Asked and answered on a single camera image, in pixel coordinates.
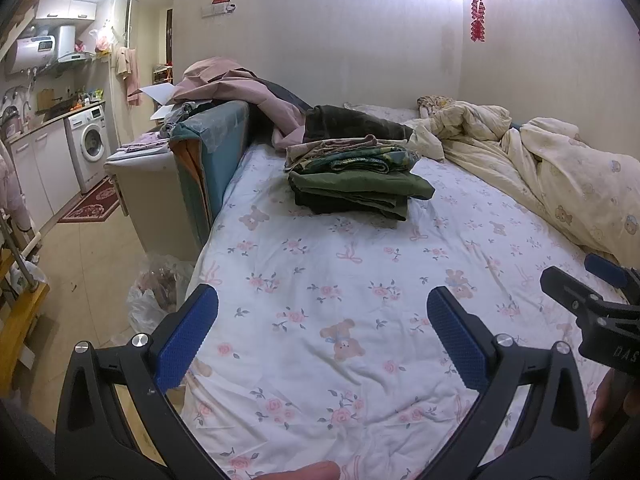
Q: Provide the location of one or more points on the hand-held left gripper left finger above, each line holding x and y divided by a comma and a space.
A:
185, 340

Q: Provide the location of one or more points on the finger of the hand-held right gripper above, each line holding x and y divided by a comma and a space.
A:
605, 267
565, 285

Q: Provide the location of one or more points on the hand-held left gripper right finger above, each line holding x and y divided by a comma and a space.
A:
457, 340

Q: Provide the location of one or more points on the camouflage pants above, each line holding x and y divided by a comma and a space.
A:
370, 161

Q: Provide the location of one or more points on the person's right hand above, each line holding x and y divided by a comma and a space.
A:
606, 405

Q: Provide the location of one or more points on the person's left hand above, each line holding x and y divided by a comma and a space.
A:
305, 472

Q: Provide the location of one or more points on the clear plastic bag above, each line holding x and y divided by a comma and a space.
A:
155, 285

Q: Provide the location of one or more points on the cream duvet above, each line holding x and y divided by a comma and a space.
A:
565, 180

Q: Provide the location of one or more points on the white low cabinet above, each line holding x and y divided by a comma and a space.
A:
145, 190

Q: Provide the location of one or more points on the yellow wooden stool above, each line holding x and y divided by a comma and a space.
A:
20, 320

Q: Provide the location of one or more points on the red patterned rug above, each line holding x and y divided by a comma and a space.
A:
92, 201

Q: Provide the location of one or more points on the dark green folded garment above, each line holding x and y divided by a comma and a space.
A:
350, 206

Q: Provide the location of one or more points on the olive green folded garment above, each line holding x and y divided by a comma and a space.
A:
360, 185

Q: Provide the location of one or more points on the teal upholstered bed headboard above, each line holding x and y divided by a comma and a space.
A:
220, 155

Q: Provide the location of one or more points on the white washing machine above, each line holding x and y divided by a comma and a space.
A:
90, 142

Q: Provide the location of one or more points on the white kitchen base cabinets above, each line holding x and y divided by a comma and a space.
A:
37, 175

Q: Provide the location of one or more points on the yellow patterned pillow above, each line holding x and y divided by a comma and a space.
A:
435, 102

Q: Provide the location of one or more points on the beige folded garment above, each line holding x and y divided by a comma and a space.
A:
325, 147

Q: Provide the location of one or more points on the dark velvet garment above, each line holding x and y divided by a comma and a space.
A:
350, 122

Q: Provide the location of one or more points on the white floral pillow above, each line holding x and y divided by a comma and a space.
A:
380, 110

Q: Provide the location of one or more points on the white paper sheet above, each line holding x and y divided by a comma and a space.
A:
157, 92

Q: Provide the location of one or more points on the pink cloth pile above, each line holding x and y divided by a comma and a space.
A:
225, 80

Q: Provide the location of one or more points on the pink hanging towel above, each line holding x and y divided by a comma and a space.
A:
128, 72

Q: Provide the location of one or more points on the red hanging firecracker decoration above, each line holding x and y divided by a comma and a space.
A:
478, 10

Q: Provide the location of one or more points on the steel range hood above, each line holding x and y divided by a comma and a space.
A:
74, 56

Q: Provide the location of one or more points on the pink hanging plastic bag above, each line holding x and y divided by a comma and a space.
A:
102, 40

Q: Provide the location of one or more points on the white electric water heater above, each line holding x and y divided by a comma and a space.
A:
35, 50

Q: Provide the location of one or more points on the white gas boiler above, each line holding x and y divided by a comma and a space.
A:
122, 16

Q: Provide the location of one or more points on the white wall cabinets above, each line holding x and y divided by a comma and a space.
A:
65, 8

